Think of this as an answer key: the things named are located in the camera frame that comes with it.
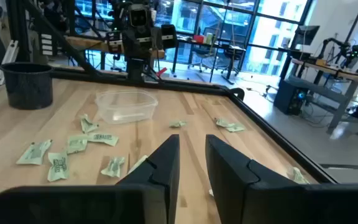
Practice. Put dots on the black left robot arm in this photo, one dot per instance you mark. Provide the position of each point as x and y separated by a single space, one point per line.
135 68

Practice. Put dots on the black box white labels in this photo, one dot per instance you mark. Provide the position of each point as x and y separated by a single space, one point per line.
46 43

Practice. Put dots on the long wooden workbench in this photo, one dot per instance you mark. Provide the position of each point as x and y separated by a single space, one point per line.
82 43

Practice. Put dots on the wooden workbench grey legs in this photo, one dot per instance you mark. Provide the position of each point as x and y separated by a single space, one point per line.
337 72

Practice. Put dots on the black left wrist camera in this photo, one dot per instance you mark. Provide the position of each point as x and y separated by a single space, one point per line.
138 17

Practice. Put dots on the black metal table frame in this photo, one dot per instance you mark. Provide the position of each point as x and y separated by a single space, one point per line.
182 84

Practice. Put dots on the clear plastic container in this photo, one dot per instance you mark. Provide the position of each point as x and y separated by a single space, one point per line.
120 109

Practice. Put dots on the white metal bracket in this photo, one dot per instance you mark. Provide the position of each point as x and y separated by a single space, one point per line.
8 59

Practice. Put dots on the black office chair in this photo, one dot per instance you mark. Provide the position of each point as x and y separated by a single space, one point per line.
202 53

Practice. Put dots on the small red tag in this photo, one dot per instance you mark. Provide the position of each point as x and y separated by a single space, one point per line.
162 72

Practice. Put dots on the black computer blue light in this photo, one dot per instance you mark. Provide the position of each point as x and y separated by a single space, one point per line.
291 98

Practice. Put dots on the black computer monitor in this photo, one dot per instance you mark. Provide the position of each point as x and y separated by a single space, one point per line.
306 35

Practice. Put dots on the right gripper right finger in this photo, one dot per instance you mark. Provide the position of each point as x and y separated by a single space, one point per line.
235 196

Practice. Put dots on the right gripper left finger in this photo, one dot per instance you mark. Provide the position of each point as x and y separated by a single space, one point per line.
154 196

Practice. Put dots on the large glass window wall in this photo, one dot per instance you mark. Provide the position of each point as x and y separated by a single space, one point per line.
269 34

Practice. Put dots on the black office desk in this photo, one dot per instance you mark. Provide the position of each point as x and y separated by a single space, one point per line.
216 45

